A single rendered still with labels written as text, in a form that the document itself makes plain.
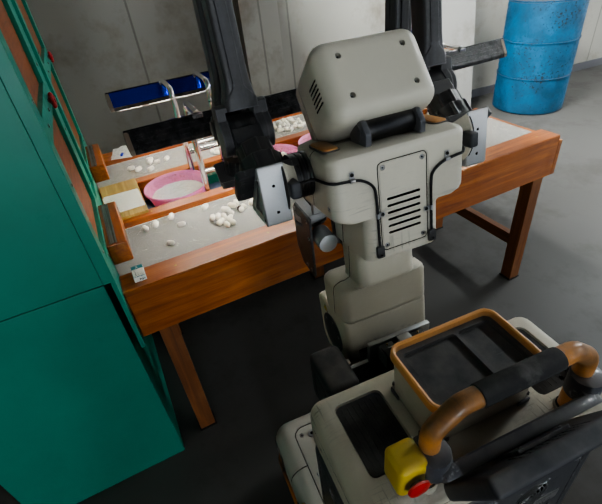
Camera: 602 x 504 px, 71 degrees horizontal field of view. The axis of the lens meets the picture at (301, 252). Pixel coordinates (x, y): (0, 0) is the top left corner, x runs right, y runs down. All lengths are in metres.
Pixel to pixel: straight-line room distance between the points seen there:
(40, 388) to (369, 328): 0.95
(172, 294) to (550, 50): 3.90
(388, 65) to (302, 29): 3.20
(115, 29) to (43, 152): 2.64
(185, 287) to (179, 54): 2.62
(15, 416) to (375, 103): 1.30
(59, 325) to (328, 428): 0.80
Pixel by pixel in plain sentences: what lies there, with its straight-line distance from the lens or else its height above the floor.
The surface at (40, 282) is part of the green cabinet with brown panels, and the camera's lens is 1.25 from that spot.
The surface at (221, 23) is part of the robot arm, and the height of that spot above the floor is 1.43.
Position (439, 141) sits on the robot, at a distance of 0.81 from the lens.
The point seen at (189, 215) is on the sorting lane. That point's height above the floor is 0.74.
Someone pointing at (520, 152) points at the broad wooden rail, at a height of 0.75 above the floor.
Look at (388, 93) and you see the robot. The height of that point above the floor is 1.31.
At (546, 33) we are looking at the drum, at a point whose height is 0.70.
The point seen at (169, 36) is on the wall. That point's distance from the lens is 3.71.
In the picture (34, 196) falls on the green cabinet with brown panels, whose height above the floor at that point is 1.13.
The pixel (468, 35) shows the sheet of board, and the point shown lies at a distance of 4.51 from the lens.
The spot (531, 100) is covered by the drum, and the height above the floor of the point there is 0.14.
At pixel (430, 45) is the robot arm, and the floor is 1.33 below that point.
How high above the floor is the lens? 1.53
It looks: 36 degrees down
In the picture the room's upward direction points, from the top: 7 degrees counter-clockwise
